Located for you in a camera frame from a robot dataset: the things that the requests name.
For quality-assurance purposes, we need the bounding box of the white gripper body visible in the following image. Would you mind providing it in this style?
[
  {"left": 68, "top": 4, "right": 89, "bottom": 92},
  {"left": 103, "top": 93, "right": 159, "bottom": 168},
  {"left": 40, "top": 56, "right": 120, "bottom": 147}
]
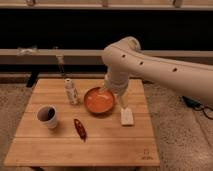
[{"left": 104, "top": 68, "right": 129, "bottom": 95}]

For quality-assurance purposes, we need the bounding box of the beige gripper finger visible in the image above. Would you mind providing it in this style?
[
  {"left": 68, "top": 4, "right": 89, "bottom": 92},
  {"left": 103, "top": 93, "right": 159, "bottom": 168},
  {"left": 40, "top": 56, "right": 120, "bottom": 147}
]
[{"left": 119, "top": 92, "right": 128, "bottom": 109}]

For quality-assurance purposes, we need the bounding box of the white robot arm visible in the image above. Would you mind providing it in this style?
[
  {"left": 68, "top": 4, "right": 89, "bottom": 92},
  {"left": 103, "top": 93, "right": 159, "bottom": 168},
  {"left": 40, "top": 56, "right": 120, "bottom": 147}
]
[{"left": 101, "top": 37, "right": 213, "bottom": 108}]

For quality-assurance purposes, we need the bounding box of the beige sponge block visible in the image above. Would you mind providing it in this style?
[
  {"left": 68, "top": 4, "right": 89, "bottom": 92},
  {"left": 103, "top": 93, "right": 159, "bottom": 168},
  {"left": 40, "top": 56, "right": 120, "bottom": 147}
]
[{"left": 121, "top": 108, "right": 134, "bottom": 126}]

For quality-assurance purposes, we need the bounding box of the orange bowl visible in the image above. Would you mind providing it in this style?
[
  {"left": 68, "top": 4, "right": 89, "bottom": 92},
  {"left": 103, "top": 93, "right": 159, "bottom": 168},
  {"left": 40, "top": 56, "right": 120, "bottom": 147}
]
[{"left": 84, "top": 87, "right": 115, "bottom": 114}]

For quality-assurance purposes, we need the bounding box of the red chili pepper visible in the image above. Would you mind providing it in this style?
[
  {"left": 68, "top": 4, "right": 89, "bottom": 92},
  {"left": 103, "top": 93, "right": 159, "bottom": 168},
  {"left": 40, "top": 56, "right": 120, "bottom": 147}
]
[{"left": 74, "top": 119, "right": 87, "bottom": 141}]

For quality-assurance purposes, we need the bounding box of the white paper cup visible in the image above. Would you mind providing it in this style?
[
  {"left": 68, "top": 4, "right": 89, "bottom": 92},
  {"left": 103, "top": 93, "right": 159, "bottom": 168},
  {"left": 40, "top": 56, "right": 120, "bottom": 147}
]
[{"left": 37, "top": 105, "right": 58, "bottom": 129}]

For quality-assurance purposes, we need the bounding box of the black cable on floor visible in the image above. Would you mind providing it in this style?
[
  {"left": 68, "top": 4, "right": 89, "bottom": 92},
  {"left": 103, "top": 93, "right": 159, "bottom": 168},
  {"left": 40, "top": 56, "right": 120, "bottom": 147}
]
[{"left": 181, "top": 95, "right": 213, "bottom": 120}]

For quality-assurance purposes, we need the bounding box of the wooden bench rail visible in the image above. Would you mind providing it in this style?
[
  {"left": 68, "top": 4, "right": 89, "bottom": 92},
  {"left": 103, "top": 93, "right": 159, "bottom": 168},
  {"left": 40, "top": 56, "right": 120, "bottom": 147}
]
[{"left": 0, "top": 49, "right": 213, "bottom": 65}]

